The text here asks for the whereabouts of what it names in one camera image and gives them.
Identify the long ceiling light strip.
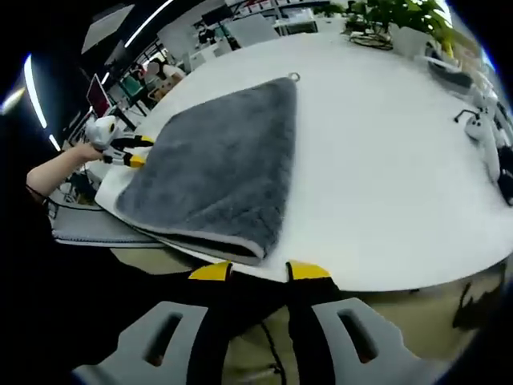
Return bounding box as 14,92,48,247
125,0,174,47

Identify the person's left hand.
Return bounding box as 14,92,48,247
74,142,107,164

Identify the grey towel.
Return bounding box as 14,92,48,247
115,71,301,266

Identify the ceiling air vent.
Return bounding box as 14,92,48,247
81,3,135,55

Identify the curved ceiling light strip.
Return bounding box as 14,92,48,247
22,54,46,130

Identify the black and white device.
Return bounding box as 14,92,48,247
496,146,513,206

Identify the black round pot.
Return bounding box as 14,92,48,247
424,43,475,89

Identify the red screen panel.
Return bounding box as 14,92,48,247
86,74,111,120

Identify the black plug cable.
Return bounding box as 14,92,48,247
453,107,482,124

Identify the grey mat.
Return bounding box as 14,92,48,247
47,202,166,248

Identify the white plant pot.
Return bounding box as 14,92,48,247
390,22,434,61

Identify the green leafy plant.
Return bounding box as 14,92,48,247
348,0,457,46

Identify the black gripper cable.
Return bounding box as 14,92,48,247
259,319,288,385

